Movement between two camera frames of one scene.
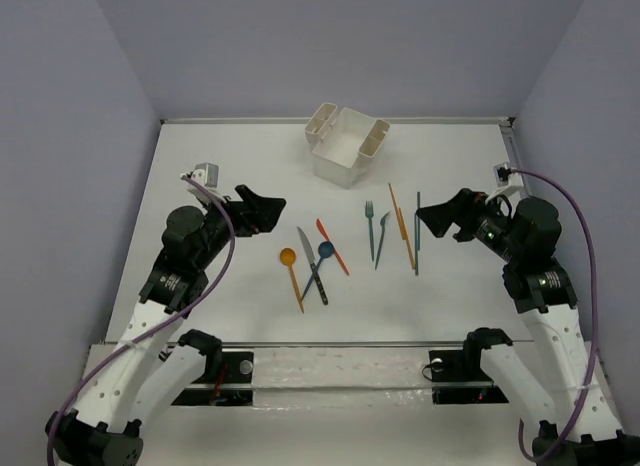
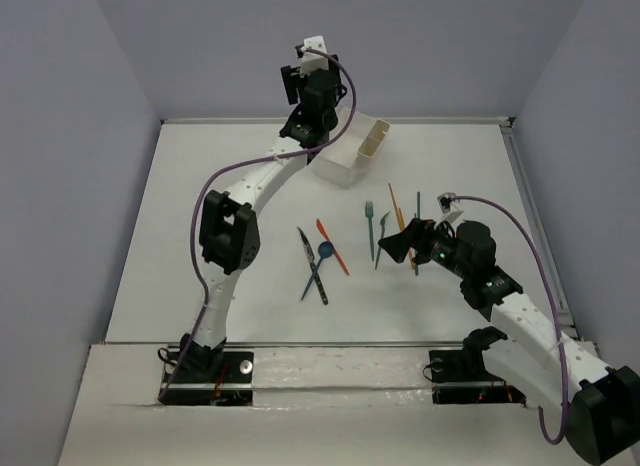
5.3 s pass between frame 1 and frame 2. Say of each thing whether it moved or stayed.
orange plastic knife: stayed
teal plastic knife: stayed
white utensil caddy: stayed
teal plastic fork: stayed
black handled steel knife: stayed
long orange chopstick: stayed
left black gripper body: moved
